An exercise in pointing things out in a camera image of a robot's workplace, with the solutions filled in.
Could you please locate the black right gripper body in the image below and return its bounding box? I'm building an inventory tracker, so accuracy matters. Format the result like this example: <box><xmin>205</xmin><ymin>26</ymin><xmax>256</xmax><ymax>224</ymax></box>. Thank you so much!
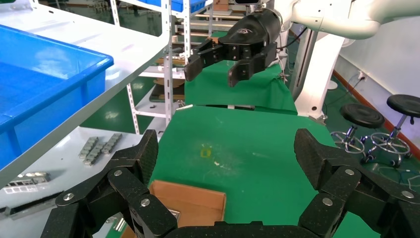
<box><xmin>218</xmin><ymin>8</ymin><xmax>283</xmax><ymax>62</ymax></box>

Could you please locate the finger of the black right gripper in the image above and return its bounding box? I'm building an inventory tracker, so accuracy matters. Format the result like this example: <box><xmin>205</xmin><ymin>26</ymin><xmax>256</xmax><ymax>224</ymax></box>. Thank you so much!
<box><xmin>183</xmin><ymin>39</ymin><xmax>230</xmax><ymax>83</ymax></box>
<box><xmin>227</xmin><ymin>42</ymin><xmax>278</xmax><ymax>88</ymax></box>

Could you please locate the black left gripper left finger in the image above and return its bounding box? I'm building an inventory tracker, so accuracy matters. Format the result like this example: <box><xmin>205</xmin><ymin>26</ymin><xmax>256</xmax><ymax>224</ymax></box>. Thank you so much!
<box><xmin>41</xmin><ymin>129</ymin><xmax>178</xmax><ymax>238</ymax></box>

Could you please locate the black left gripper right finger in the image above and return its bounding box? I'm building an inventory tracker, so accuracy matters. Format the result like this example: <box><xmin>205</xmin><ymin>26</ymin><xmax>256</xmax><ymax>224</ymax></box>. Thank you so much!
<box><xmin>293</xmin><ymin>128</ymin><xmax>420</xmax><ymax>238</ymax></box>

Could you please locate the brown cardboard box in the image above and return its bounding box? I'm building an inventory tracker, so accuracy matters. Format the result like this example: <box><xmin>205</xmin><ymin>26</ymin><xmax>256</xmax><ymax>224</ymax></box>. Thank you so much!
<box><xmin>120</xmin><ymin>179</ymin><xmax>227</xmax><ymax>238</ymax></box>

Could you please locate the blue plastic tray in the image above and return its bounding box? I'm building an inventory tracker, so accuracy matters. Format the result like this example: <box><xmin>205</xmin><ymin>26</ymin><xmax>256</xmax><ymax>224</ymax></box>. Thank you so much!
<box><xmin>0</xmin><ymin>24</ymin><xmax>114</xmax><ymax>170</ymax></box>

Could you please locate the white background storage rack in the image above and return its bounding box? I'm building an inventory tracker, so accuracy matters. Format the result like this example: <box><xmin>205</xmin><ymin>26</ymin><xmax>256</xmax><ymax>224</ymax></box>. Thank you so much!
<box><xmin>109</xmin><ymin>0</ymin><xmax>245</xmax><ymax>119</ymax></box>

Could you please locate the green cloth covered table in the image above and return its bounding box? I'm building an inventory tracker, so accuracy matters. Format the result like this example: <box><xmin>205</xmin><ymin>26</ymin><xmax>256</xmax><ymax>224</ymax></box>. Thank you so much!
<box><xmin>183</xmin><ymin>60</ymin><xmax>299</xmax><ymax>116</ymax></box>

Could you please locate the grey metal clip strip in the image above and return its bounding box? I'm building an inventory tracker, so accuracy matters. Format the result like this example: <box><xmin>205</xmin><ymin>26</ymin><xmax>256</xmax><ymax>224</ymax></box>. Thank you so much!
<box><xmin>78</xmin><ymin>136</ymin><xmax>99</xmax><ymax>160</ymax></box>
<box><xmin>83</xmin><ymin>143</ymin><xmax>109</xmax><ymax>167</ymax></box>
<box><xmin>101</xmin><ymin>133</ymin><xmax>123</xmax><ymax>154</ymax></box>

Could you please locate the blue storage bin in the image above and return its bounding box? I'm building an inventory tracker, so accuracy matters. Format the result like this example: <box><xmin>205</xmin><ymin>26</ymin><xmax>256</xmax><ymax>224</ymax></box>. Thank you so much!
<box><xmin>136</xmin><ymin>0</ymin><xmax>208</xmax><ymax>14</ymax></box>

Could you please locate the silver I/O shield plate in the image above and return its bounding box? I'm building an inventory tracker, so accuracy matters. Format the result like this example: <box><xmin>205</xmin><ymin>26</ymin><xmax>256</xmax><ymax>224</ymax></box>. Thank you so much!
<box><xmin>165</xmin><ymin>208</ymin><xmax>181</xmax><ymax>221</ymax></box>

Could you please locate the black round stool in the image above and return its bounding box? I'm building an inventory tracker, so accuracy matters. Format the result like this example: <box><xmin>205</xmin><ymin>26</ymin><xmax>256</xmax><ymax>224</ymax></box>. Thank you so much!
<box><xmin>330</xmin><ymin>103</ymin><xmax>386</xmax><ymax>165</ymax></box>
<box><xmin>361</xmin><ymin>94</ymin><xmax>420</xmax><ymax>169</ymax></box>

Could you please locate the black metal bar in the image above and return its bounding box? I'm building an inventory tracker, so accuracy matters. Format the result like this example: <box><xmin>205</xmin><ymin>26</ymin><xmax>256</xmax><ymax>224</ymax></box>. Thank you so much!
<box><xmin>0</xmin><ymin>191</ymin><xmax>64</xmax><ymax>221</ymax></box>

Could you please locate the short slotted metal strip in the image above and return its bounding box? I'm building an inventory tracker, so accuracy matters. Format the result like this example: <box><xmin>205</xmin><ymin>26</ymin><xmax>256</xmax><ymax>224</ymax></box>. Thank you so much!
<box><xmin>2</xmin><ymin>171</ymin><xmax>52</xmax><ymax>195</ymax></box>

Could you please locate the white metal shelf rack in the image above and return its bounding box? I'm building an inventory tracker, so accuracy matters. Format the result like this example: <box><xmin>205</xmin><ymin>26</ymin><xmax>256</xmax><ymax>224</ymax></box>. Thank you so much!
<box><xmin>0</xmin><ymin>0</ymin><xmax>174</xmax><ymax>191</ymax></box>

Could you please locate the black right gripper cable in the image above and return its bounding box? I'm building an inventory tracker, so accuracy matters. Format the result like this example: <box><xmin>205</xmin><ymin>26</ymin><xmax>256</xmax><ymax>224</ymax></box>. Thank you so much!
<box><xmin>276</xmin><ymin>26</ymin><xmax>309</xmax><ymax>52</ymax></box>

